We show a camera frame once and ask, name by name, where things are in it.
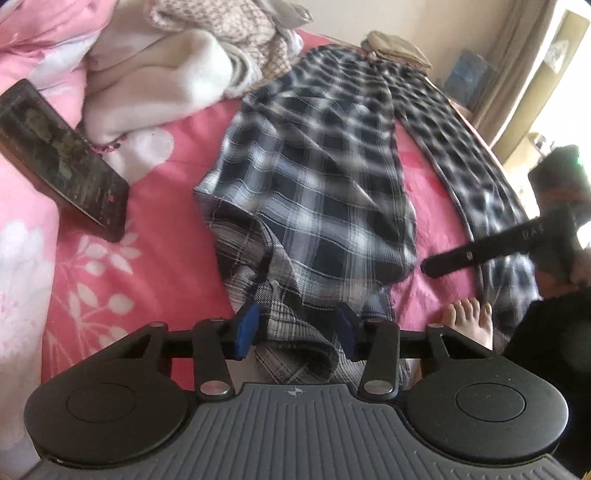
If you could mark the person's right hand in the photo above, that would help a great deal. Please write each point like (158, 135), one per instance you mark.
(565, 272)

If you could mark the beige curtain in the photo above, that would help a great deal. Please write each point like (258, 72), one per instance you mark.
(517, 60)

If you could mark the white fleece garment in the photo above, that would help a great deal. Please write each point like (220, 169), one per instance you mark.
(161, 87)

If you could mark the person's black trouser leg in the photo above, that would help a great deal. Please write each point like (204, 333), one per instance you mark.
(549, 360)

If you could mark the small wall poster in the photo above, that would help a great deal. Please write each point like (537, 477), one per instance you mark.
(557, 53)

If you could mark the beige knitted sweater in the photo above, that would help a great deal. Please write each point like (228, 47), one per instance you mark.
(221, 27)

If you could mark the dark plaid pants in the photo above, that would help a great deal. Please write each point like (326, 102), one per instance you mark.
(323, 184)

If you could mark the pink floral bedsheet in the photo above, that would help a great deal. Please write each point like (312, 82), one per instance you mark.
(161, 277)

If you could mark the blue water jug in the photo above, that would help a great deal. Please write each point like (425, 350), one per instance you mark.
(466, 78)

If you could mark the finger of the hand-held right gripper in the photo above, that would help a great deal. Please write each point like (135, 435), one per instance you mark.
(485, 251)

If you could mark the black tablet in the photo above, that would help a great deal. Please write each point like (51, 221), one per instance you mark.
(64, 157)

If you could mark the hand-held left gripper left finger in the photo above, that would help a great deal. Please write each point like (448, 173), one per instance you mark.
(247, 327)

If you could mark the folded beige cloth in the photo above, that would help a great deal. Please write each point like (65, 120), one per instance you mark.
(397, 48)

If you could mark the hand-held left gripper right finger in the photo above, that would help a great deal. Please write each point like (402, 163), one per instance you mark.
(346, 330)

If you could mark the grey cloth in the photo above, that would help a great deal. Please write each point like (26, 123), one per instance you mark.
(286, 14)

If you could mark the person's bare foot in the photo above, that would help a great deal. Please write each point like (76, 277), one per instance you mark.
(468, 323)

